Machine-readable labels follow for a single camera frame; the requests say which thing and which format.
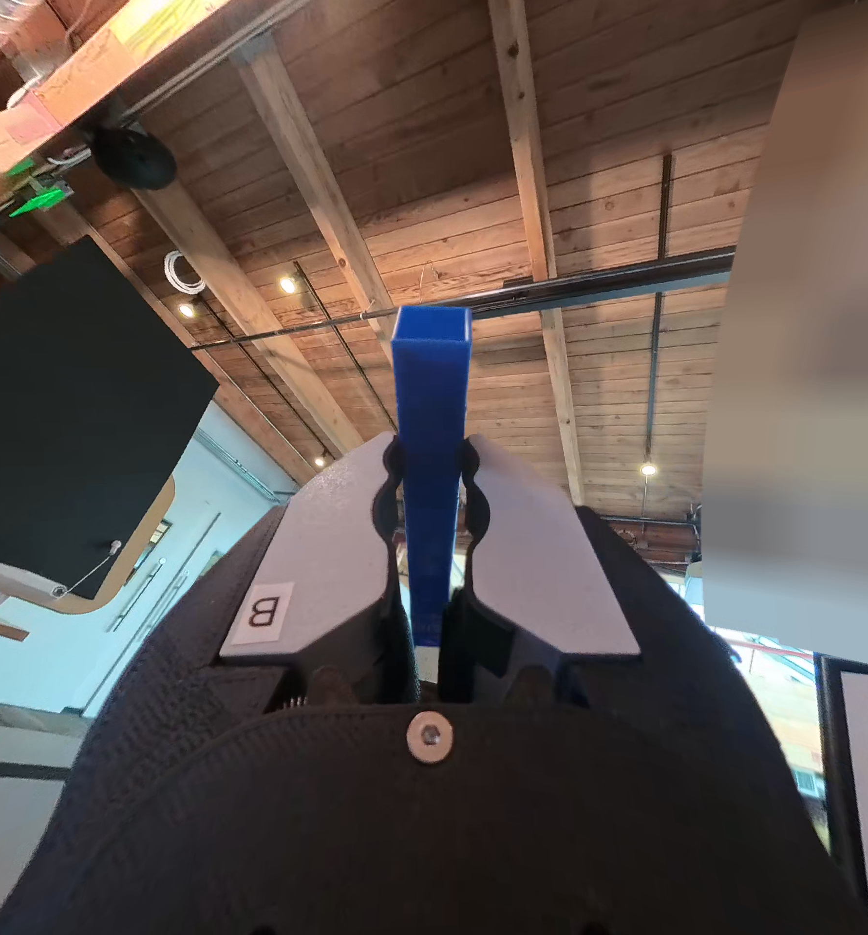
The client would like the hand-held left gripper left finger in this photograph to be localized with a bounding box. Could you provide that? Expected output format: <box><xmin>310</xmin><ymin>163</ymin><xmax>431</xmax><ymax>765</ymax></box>
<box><xmin>218</xmin><ymin>431</ymin><xmax>416</xmax><ymax>706</ymax></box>

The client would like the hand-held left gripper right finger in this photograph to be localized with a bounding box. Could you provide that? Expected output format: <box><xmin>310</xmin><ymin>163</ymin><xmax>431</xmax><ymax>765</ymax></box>
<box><xmin>437</xmin><ymin>434</ymin><xmax>641</xmax><ymax>702</ymax></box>

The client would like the blue square plastic tube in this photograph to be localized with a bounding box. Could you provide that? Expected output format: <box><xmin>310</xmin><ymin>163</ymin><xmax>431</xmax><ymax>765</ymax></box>
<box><xmin>390</xmin><ymin>305</ymin><xmax>475</xmax><ymax>647</ymax></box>

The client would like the white bar with thin antenna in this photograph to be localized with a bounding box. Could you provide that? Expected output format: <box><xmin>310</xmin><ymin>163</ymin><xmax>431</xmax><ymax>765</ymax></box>
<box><xmin>0</xmin><ymin>539</ymin><xmax>124</xmax><ymax>600</ymax></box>

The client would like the large black tilted board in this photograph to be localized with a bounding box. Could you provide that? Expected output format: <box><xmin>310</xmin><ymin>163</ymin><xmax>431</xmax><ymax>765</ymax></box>
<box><xmin>0</xmin><ymin>235</ymin><xmax>219</xmax><ymax>618</ymax></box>

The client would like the framed black white marker poster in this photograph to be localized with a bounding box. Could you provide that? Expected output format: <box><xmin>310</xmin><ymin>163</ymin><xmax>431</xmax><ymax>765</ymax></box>
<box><xmin>814</xmin><ymin>654</ymin><xmax>868</xmax><ymax>935</ymax></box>

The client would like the black ceiling dome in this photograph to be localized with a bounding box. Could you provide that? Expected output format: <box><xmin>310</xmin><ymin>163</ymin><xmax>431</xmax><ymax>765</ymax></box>
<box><xmin>91</xmin><ymin>126</ymin><xmax>179</xmax><ymax>192</ymax></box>

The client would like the green exit sign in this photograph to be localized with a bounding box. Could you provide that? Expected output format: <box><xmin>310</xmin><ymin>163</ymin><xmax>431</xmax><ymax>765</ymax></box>
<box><xmin>6</xmin><ymin>157</ymin><xmax>73</xmax><ymax>219</ymax></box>

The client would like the white cable coil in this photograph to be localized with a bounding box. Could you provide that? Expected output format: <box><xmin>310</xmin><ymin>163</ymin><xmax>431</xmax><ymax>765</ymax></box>
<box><xmin>164</xmin><ymin>250</ymin><xmax>207</xmax><ymax>297</ymax></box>

